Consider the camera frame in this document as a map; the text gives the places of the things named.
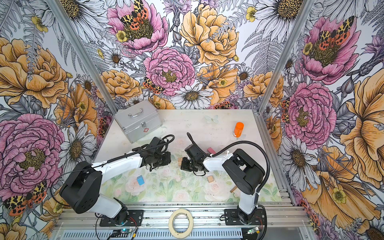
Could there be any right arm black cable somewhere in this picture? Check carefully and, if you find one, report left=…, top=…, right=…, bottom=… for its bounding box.
left=186, top=132, right=271, bottom=240

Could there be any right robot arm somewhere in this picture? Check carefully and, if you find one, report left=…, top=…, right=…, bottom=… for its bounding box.
left=181, top=141, right=271, bottom=225

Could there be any orange plastic bottle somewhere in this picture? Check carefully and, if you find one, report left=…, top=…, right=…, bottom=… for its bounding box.
left=234, top=122, right=244, bottom=138

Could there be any light blue triangular block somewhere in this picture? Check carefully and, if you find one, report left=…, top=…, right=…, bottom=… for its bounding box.
left=137, top=175, right=145, bottom=186

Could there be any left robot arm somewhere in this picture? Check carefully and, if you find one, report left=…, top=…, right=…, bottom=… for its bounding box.
left=60, top=135, right=175, bottom=226

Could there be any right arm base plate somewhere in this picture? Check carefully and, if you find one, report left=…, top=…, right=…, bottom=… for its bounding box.
left=224, top=208, right=267, bottom=226

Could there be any green circuit board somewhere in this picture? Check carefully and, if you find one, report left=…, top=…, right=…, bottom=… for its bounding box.
left=247, top=227, right=260, bottom=235
left=111, top=229, right=136, bottom=238

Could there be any aluminium frame rail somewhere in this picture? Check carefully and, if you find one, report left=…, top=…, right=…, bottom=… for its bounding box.
left=53, top=202, right=313, bottom=230

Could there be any masking tape roll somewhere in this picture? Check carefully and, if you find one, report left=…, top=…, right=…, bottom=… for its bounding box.
left=168, top=209, right=194, bottom=240

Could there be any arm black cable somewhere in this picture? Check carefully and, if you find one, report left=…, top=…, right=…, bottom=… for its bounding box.
left=186, top=132, right=271, bottom=240
left=49, top=134, right=175, bottom=208

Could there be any pink block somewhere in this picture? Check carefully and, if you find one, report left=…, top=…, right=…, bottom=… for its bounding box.
left=207, top=147, right=216, bottom=155

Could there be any right green circuit board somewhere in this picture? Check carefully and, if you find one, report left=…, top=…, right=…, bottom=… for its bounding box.
left=247, top=227, right=260, bottom=235

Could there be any silver metal case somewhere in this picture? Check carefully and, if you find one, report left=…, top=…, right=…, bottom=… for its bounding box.
left=114, top=101, right=163, bottom=143

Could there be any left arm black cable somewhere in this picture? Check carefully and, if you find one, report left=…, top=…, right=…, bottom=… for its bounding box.
left=49, top=134, right=175, bottom=208

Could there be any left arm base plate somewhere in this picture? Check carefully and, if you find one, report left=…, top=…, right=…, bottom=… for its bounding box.
left=99, top=210, right=144, bottom=227

